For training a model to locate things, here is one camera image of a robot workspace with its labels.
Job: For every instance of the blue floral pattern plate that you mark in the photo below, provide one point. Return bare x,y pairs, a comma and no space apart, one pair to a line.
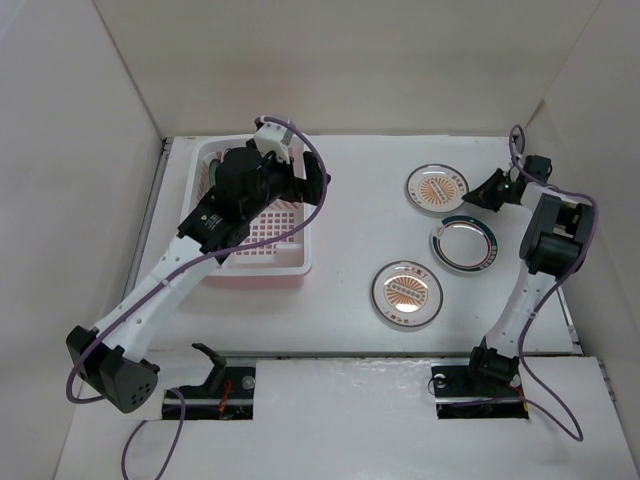
212,169

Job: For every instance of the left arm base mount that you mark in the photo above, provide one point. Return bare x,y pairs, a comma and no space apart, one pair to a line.
204,385

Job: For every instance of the orange sunburst plate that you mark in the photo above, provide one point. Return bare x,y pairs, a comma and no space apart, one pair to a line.
407,295
436,188

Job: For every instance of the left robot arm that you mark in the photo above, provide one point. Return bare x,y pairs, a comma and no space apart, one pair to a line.
110,356

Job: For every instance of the green red rimmed plate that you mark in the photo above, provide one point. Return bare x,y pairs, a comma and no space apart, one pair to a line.
464,244

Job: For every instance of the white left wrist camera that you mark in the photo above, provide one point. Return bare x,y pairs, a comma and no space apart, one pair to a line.
273,137

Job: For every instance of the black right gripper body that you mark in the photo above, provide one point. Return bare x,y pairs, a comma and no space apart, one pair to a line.
508,187

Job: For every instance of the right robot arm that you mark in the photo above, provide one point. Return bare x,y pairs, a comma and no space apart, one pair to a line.
554,247

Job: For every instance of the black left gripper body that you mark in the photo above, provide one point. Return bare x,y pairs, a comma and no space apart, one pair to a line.
279,182

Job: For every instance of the white pink dish rack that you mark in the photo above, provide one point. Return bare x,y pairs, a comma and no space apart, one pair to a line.
277,265

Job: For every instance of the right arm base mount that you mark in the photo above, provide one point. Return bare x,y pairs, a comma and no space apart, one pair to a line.
460,395

